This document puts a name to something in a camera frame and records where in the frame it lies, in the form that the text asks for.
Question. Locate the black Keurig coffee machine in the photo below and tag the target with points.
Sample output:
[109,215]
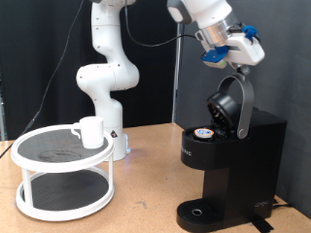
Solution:
[243,168]

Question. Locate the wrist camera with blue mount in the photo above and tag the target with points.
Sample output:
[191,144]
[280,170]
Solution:
[214,58]

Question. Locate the black backdrop curtain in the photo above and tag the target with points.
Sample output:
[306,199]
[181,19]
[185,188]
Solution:
[13,48]

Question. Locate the white mug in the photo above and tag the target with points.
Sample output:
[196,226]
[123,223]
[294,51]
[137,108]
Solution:
[92,132]

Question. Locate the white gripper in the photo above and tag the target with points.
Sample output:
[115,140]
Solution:
[246,51]

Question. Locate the grey metal post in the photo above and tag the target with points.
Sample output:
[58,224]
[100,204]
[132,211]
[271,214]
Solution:
[2,123]

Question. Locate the black tape strip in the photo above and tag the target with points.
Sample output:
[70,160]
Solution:
[262,225]

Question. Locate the dark grey partition panel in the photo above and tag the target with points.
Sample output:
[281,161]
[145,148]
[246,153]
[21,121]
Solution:
[285,48]

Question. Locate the silver vertical pole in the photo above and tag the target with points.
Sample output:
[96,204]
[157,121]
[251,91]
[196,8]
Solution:
[177,81]

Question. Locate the white coffee pod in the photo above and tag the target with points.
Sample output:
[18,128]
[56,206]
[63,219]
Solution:
[204,132]

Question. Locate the white two-tier turntable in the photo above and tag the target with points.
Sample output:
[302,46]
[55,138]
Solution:
[64,191]

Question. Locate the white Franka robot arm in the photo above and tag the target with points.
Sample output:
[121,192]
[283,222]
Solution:
[107,77]

